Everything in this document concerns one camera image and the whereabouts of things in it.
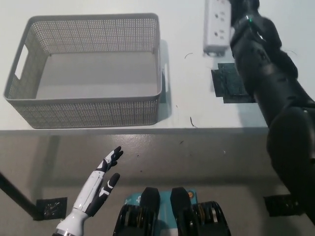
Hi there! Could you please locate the white power strip with cord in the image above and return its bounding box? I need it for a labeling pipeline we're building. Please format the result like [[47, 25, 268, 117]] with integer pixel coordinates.
[[203, 0, 234, 57]]

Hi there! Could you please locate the grey perforated plastic basket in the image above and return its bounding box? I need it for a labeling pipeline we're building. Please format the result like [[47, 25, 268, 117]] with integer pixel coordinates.
[[2, 12, 170, 129]]

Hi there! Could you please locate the black tape patch on table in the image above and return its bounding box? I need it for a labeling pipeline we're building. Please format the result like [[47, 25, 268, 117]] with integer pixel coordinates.
[[211, 62, 256, 104]]

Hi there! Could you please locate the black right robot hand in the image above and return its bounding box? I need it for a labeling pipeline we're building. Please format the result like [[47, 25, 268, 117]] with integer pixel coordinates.
[[228, 0, 262, 28]]

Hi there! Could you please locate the black teal robot body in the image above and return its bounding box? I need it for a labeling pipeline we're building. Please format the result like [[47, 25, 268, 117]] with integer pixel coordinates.
[[113, 186, 232, 236]]

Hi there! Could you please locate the black table leg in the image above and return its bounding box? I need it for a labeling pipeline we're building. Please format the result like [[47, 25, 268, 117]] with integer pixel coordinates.
[[0, 172, 37, 220]]

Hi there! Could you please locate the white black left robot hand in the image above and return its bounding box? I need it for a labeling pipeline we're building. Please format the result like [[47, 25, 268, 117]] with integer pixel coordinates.
[[72, 146, 124, 217]]

